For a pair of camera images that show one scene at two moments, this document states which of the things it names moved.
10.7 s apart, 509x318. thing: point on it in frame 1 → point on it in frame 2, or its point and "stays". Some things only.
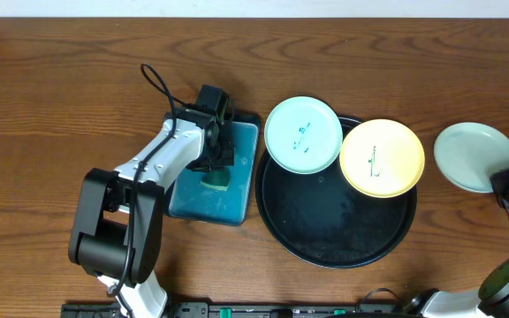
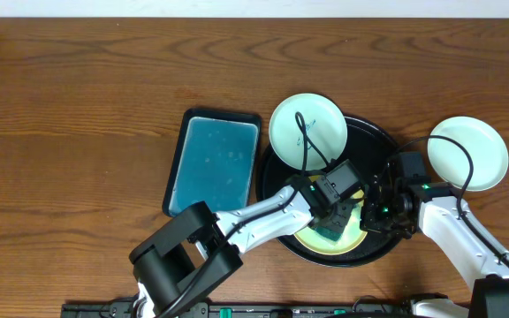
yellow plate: [382, 158] → [347, 240]
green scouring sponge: [218, 178] → [329, 234]
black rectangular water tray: [191, 200] stays
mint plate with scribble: [303, 135] stays
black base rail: [251, 310] stays
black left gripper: [221, 156] → [338, 218]
